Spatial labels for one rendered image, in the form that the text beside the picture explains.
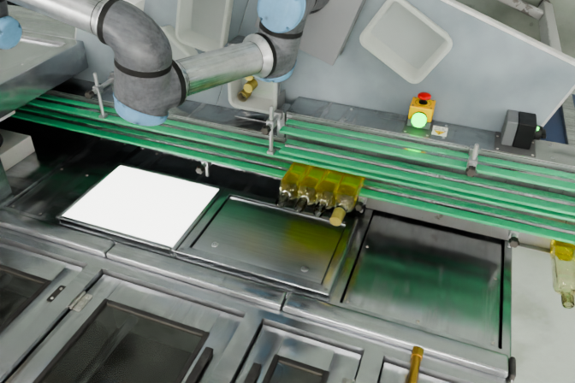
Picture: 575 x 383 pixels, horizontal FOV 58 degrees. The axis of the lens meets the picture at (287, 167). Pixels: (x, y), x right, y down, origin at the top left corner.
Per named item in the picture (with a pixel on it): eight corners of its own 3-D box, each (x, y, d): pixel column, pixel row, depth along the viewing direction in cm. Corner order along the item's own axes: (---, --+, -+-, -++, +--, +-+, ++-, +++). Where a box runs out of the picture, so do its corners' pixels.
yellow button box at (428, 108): (410, 115, 165) (406, 126, 160) (413, 94, 161) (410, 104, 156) (432, 119, 164) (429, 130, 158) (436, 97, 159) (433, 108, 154)
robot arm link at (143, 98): (313, 29, 137) (135, 78, 101) (300, 79, 146) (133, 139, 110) (281, 10, 142) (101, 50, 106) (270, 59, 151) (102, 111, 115)
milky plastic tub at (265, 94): (239, 96, 184) (228, 107, 177) (236, 35, 171) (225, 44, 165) (285, 104, 179) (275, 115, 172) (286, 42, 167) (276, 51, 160)
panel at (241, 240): (120, 167, 192) (56, 224, 165) (118, 161, 190) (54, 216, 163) (358, 226, 167) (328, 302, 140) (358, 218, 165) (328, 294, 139)
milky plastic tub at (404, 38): (419, 76, 159) (415, 88, 152) (362, 32, 158) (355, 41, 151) (459, 32, 148) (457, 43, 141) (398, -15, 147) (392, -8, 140)
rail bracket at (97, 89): (126, 96, 198) (87, 122, 181) (118, 54, 189) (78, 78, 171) (136, 97, 197) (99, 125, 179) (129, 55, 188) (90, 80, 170)
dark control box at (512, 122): (500, 131, 158) (500, 144, 151) (507, 108, 153) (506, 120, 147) (530, 136, 156) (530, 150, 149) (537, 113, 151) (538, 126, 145)
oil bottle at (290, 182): (299, 163, 175) (276, 199, 158) (299, 149, 171) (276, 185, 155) (315, 167, 173) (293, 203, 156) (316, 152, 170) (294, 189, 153)
